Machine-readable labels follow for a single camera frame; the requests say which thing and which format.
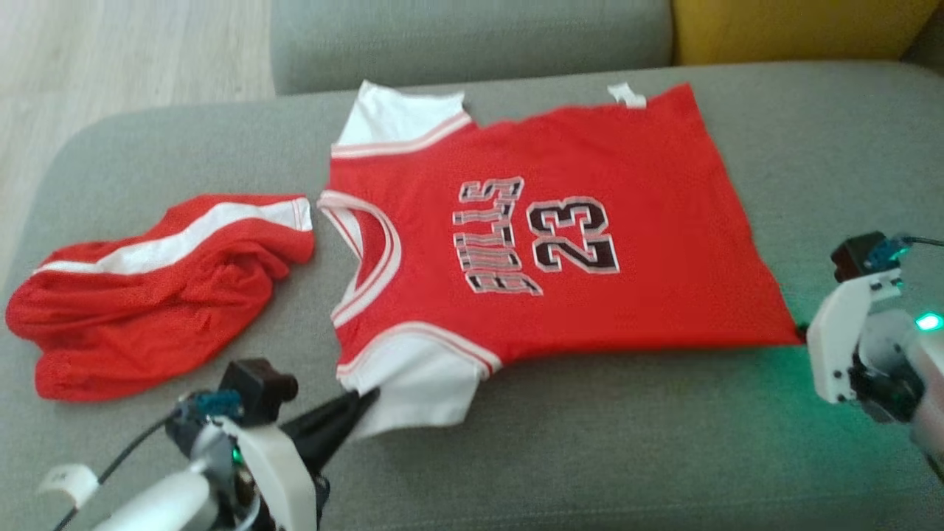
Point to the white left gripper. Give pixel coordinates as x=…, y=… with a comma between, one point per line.
x=273, y=479

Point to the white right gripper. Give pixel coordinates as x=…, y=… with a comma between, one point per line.
x=833, y=339

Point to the red Bulls 23 jersey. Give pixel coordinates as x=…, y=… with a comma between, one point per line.
x=649, y=295

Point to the red shorts with white stripe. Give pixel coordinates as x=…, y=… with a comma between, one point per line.
x=147, y=324

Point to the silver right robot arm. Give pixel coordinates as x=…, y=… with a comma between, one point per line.
x=929, y=383

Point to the large grey sofa seat cushion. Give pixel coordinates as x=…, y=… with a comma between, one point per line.
x=627, y=442

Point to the wide yellow sofa back cushion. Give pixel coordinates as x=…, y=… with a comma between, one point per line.
x=796, y=29

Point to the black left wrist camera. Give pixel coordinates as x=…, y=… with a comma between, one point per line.
x=254, y=387

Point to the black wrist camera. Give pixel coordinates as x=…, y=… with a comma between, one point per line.
x=855, y=254
x=254, y=387

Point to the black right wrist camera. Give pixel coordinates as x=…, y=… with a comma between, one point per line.
x=855, y=254

